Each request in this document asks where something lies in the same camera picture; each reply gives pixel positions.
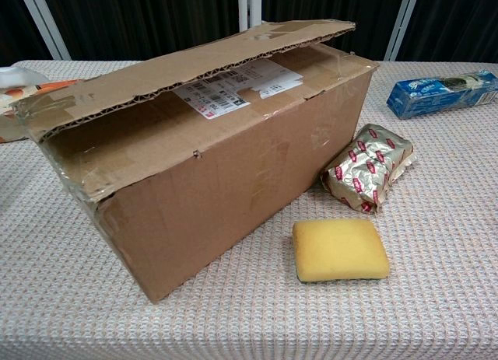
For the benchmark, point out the brown cardboard box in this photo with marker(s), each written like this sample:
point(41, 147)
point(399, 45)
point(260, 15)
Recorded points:
point(233, 173)

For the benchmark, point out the gold foil snack packet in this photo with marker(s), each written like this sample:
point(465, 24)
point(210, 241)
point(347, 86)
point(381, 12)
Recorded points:
point(362, 169)

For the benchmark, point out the yellow sponge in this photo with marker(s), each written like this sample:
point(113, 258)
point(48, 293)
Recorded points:
point(338, 249)

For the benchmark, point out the black pleated curtain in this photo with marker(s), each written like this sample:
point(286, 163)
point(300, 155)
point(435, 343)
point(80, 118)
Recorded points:
point(136, 18)
point(330, 10)
point(11, 25)
point(459, 22)

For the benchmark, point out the blue cookie pack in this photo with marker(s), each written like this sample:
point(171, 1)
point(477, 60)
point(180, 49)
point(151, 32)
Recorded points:
point(428, 97)

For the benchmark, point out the orange biscuit box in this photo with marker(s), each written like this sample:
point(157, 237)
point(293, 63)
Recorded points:
point(54, 86)

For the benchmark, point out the beige waffle tablecloth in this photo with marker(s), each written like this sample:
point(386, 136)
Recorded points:
point(428, 298)

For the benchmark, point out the white tissue pack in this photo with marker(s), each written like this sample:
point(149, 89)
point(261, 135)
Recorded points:
point(15, 78)

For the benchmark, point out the white frame post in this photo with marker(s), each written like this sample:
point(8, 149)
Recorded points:
point(402, 22)
point(249, 6)
point(44, 22)

